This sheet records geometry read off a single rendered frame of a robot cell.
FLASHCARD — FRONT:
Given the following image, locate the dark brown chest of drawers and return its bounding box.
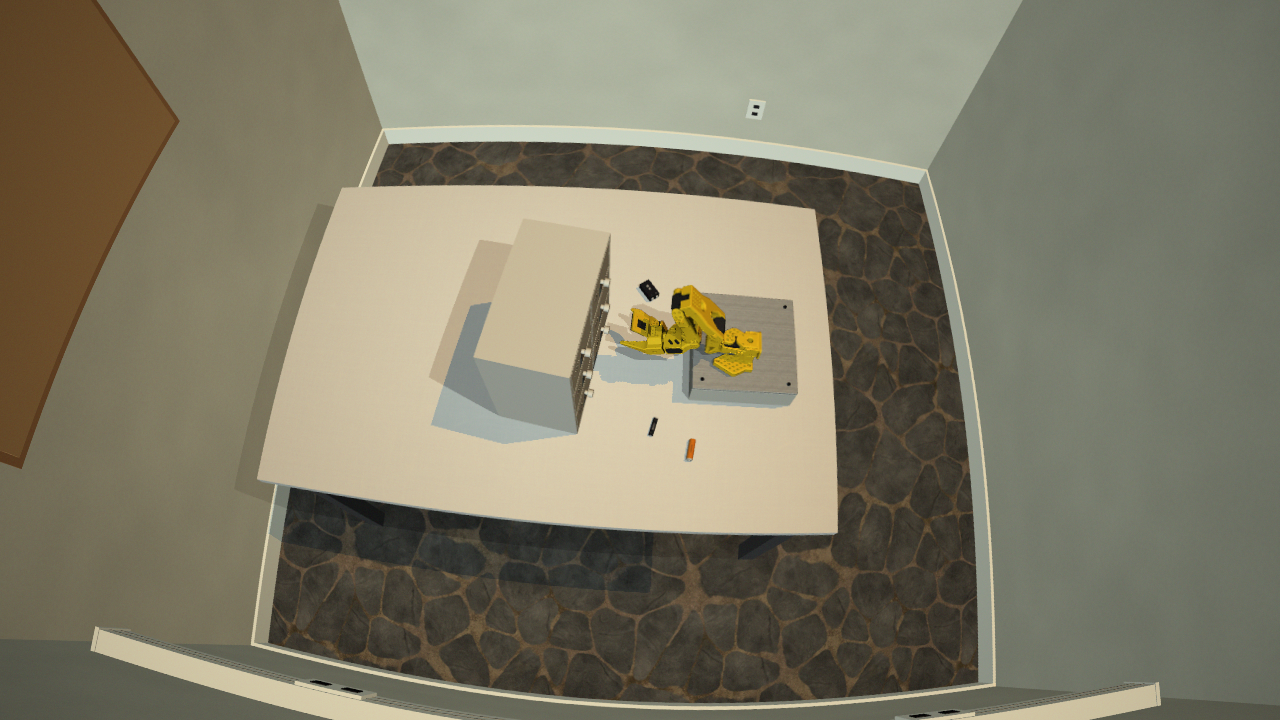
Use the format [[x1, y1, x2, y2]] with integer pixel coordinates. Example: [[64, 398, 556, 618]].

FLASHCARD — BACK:
[[474, 219, 611, 434]]

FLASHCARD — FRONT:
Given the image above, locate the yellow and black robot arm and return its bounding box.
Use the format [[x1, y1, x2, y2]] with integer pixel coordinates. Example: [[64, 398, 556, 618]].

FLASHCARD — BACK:
[[662, 284, 760, 377]]

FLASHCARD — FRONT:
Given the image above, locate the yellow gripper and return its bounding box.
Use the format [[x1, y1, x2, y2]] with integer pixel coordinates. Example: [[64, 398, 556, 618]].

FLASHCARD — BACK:
[[620, 307, 668, 355]]

